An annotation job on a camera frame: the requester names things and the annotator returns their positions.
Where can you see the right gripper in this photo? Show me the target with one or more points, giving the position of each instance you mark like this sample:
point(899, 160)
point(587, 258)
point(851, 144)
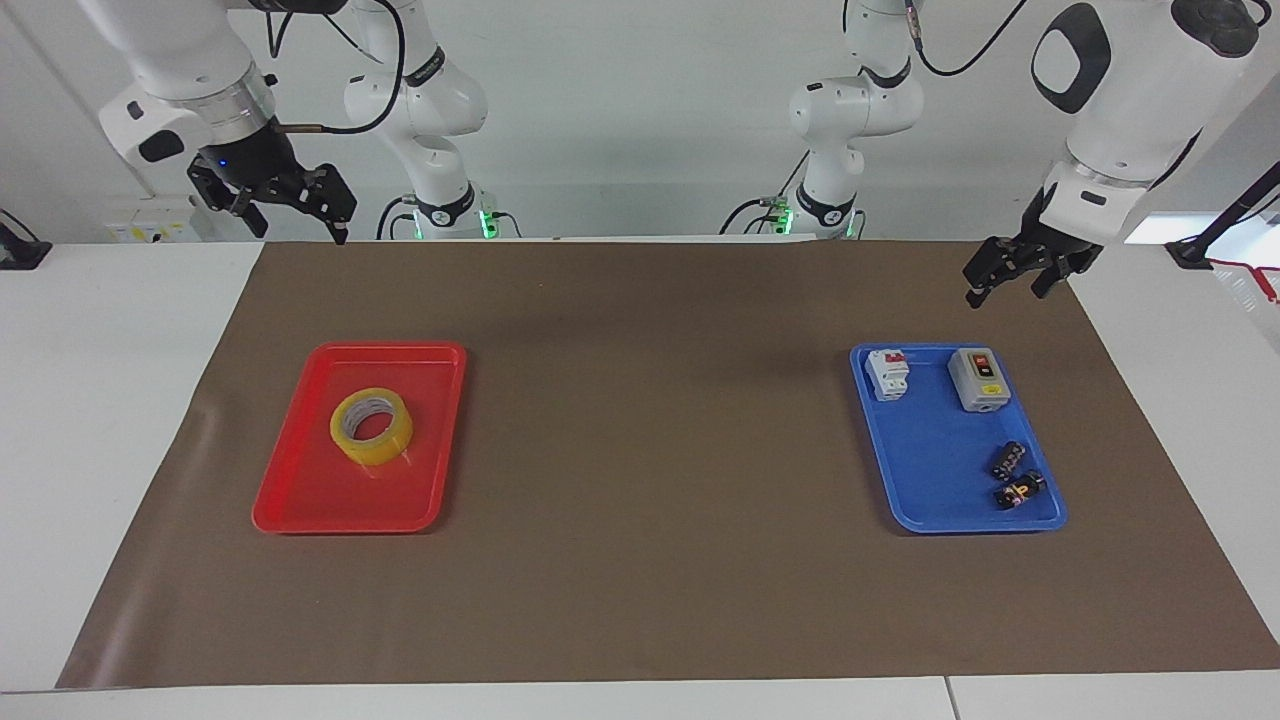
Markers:
point(255, 160)

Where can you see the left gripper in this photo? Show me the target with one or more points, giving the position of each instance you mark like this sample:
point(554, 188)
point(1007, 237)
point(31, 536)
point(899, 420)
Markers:
point(1055, 245)

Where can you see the yellow tape roll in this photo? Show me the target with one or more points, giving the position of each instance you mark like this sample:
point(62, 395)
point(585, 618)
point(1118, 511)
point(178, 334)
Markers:
point(372, 440)

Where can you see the white circuit breaker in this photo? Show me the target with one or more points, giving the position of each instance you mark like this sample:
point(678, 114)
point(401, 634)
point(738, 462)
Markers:
point(887, 373)

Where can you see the black terminal block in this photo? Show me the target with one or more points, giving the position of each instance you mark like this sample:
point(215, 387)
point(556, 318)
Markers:
point(1008, 459)

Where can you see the black stand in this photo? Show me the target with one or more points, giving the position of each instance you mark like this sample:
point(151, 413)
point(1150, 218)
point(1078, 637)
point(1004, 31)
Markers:
point(1225, 225)
point(18, 250)

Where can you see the blue plastic tray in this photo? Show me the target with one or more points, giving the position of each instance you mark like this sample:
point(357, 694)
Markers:
point(940, 470)

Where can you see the black part with orange light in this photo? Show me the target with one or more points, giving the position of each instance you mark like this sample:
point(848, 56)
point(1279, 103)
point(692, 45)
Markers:
point(1019, 491)

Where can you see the red plastic tray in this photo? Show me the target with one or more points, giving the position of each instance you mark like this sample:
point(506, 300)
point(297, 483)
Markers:
point(300, 480)

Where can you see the grey switch box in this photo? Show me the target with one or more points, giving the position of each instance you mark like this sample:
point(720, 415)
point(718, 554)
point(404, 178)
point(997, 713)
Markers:
point(977, 380)

